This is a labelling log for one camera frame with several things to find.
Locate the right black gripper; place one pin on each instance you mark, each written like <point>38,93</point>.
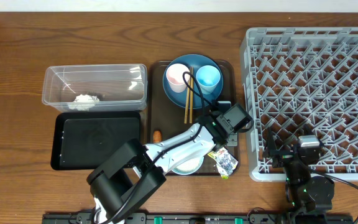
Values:
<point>283,157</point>

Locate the yellow green snack wrapper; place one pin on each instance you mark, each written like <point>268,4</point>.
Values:
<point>226,163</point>

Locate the light blue bowl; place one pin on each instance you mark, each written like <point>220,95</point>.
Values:
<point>186,166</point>

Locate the wooden chopstick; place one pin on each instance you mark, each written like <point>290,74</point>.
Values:
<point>187,105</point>
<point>191,98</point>

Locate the orange carrot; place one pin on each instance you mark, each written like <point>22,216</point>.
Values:
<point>157,136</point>

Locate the white paper ball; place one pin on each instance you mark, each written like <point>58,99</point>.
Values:
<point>83,102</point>

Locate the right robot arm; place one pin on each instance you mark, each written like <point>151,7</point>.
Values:
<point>310,196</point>

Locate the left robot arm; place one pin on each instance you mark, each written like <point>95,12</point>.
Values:
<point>135,171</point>

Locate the grey dishwasher rack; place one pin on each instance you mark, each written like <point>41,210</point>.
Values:
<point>302,73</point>

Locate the dark brown serving tray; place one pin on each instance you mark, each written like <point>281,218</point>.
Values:
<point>168,118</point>

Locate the light blue cup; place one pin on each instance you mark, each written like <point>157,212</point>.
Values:
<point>208,78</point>

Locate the pink cup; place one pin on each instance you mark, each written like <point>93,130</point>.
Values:
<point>175,78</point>

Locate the dark blue plate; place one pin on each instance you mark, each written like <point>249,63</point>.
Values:
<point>196,61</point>

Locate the clear plastic bin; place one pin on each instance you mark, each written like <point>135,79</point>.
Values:
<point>119,87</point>

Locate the black tray bin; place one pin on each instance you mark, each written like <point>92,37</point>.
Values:
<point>85,140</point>

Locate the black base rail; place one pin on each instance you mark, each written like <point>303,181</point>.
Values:
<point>143,218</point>

